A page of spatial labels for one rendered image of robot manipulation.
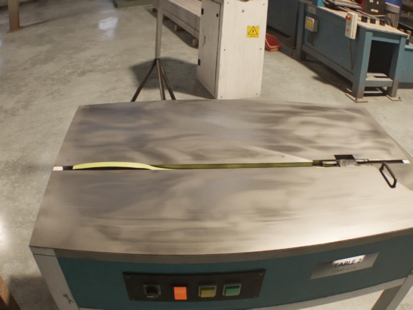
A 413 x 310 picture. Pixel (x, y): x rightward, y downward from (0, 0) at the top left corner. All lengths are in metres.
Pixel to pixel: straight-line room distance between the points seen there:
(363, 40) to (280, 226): 2.69
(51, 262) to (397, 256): 0.72
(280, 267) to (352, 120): 0.57
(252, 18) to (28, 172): 1.84
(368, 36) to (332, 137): 2.32
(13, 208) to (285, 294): 1.55
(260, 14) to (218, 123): 1.85
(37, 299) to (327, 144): 1.21
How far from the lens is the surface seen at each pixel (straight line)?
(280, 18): 4.86
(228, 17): 2.64
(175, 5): 5.16
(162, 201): 0.71
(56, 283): 0.74
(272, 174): 0.80
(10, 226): 1.89
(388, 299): 1.05
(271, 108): 1.07
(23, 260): 1.70
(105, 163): 0.80
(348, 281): 0.82
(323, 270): 0.74
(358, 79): 3.33
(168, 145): 0.87
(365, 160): 0.93
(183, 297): 0.69
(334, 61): 3.65
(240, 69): 2.80
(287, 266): 0.69
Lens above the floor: 1.19
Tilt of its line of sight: 33 degrees down
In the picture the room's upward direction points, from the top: 4 degrees clockwise
